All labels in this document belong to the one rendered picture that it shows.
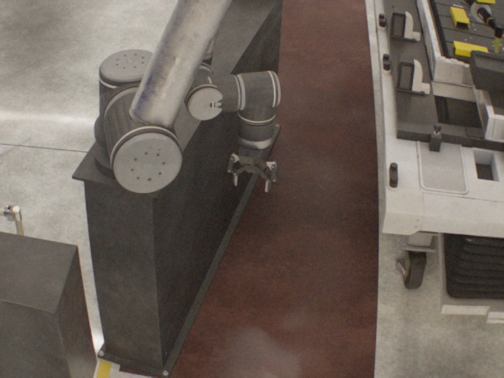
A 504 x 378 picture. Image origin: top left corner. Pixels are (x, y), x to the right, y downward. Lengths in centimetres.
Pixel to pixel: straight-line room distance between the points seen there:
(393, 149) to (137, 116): 104
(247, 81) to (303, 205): 169
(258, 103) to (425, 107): 95
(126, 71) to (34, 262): 131
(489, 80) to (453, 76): 26
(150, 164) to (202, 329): 125
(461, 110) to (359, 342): 104
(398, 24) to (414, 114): 64
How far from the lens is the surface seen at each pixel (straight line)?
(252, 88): 245
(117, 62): 259
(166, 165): 235
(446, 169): 299
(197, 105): 242
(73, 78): 509
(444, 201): 284
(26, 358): 136
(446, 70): 340
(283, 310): 355
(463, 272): 300
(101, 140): 266
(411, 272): 362
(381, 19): 388
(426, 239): 358
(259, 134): 252
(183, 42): 223
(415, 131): 308
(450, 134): 312
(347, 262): 380
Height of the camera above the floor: 252
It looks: 37 degrees down
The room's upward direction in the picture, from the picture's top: 4 degrees clockwise
